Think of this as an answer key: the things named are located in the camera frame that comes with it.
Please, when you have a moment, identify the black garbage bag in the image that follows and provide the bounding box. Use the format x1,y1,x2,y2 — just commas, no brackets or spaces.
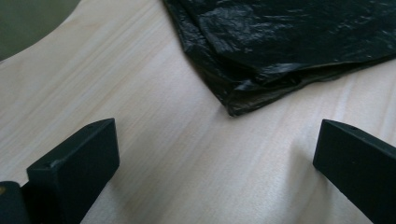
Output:
162,0,396,118

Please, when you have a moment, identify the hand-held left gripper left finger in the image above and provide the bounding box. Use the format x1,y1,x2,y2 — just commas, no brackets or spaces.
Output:
21,118,120,224

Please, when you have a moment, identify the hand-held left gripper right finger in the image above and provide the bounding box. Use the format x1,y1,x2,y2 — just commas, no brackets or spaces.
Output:
313,119,396,224

